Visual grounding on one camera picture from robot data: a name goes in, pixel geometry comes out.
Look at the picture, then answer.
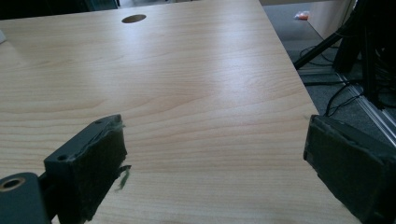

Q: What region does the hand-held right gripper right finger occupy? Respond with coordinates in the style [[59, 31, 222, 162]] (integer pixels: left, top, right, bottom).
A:
[[303, 114, 396, 224]]

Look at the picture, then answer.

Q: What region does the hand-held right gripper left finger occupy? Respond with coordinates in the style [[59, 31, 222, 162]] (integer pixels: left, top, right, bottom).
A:
[[43, 113, 133, 224]]

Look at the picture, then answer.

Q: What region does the black metal stand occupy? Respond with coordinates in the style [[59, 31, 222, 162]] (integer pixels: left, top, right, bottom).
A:
[[293, 0, 396, 110]]

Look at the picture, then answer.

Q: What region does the light wooden cabinet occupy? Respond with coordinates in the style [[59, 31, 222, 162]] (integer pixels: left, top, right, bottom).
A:
[[306, 0, 358, 40]]

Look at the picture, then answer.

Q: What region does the orange plastic bag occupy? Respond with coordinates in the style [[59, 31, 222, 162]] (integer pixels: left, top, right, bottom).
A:
[[293, 10, 311, 21]]

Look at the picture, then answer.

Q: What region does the aluminium rail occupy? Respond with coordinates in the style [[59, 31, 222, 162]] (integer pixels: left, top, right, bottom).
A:
[[337, 73, 396, 147]]

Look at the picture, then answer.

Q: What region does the black cable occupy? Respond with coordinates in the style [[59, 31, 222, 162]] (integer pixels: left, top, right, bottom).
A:
[[323, 81, 365, 118]]

